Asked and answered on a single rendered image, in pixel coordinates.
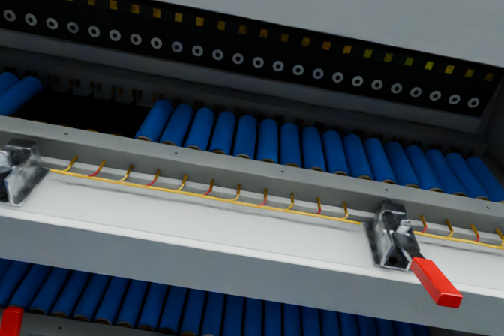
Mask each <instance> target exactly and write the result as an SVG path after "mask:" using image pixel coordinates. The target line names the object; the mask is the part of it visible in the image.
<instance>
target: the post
mask: <svg viewBox="0 0 504 336"><path fill-rule="evenodd" d="M503 134H504V77H503V79H502V83H501V86H500V88H499V92H498V95H497V98H496V102H495V104H494V107H493V111H492V114H491V117H490V121H489V123H488V126H487V130H486V133H485V135H484V141H485V142H486V143H487V144H488V146H487V148H486V149H485V151H484V153H483V155H484V156H488V157H490V155H491V153H492V152H493V150H494V149H495V147H496V146H497V144H498V142H499V141H500V140H501V138H502V137H503Z"/></svg>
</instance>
